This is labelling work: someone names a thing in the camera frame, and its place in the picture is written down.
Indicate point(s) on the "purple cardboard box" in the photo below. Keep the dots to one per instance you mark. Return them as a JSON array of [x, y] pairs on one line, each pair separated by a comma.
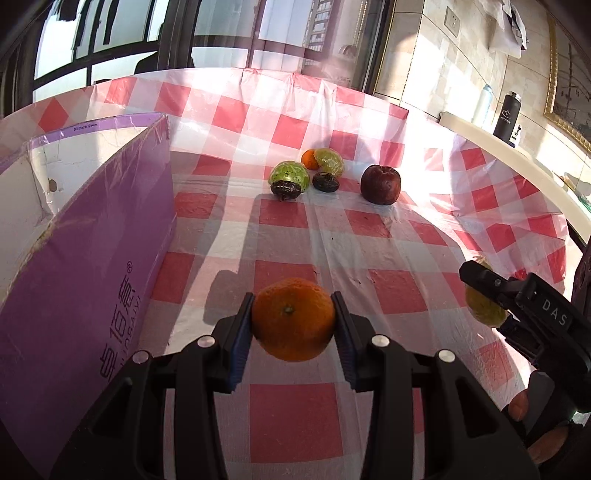
[[87, 215]]

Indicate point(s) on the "dark red apple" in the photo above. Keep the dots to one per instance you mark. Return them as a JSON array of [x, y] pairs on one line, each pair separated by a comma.
[[381, 185]]

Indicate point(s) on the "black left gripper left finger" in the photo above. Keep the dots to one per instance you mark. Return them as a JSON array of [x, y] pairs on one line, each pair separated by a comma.
[[122, 434]]

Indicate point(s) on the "yellow-green pear fruit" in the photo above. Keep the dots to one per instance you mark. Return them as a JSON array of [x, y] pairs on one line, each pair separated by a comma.
[[483, 309]]

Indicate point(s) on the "dark mangosteen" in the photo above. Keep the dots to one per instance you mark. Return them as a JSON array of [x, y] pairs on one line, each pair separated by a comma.
[[325, 182], [285, 190]]

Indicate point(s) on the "right hand with black glove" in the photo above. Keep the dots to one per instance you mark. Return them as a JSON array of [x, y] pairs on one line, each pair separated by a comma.
[[548, 442]]

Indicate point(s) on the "red white checkered tablecloth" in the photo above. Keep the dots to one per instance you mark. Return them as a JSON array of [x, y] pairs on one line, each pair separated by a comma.
[[396, 264]]

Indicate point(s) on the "gold framed picture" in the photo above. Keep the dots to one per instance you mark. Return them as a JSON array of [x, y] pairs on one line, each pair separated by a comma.
[[568, 95]]

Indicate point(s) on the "small orange tangerine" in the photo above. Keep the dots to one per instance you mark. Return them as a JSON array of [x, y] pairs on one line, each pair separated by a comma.
[[309, 161]]

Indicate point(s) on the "black water bottle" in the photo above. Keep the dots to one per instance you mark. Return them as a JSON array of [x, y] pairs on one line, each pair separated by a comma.
[[508, 117]]

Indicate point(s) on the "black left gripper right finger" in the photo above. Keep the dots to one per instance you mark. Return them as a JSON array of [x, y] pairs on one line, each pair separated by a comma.
[[465, 434]]

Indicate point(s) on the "clear water bottle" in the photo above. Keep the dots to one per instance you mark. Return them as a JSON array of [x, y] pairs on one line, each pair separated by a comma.
[[484, 105]]

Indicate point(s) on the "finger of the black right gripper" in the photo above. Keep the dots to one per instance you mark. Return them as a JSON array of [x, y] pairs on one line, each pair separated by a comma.
[[487, 282]]

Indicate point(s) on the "green half fruit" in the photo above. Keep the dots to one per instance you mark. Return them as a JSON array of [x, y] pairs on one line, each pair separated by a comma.
[[290, 171]]

